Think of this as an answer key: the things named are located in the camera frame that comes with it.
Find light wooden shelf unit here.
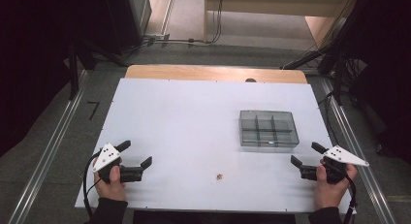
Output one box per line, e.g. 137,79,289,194
203,0,357,43

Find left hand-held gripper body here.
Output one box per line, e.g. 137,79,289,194
92,143,143,185

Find floor power strip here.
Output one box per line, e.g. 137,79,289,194
142,33,171,48

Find dark grey cabinet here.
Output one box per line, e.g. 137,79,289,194
103,0,153,55

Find clear plastic compartment box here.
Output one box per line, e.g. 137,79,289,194
238,110,300,149

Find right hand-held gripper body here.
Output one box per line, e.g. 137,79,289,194
300,144,370,185

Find dark curtain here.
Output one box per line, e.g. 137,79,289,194
0,0,108,157
352,0,411,164

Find wooden table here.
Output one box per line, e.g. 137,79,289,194
124,64,308,84

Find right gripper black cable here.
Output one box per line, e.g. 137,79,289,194
335,165,359,224

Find white table board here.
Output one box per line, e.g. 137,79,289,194
75,78,358,215

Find black metal stand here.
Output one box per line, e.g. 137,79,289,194
66,39,129,101

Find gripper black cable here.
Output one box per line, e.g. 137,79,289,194
335,165,359,224
82,150,102,219

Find person's right hand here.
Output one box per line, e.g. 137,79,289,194
313,164,359,210

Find person's left hand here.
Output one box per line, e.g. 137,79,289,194
93,165,127,202

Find black floor cable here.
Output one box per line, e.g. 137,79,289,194
318,87,343,147

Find black stands with cables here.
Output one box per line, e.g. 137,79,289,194
280,0,369,106

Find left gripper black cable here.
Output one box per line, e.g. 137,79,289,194
82,150,102,219

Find hanging black cable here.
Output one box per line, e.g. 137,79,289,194
206,0,226,46

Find metal floor rail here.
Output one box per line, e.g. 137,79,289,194
8,68,90,224
321,78,396,224

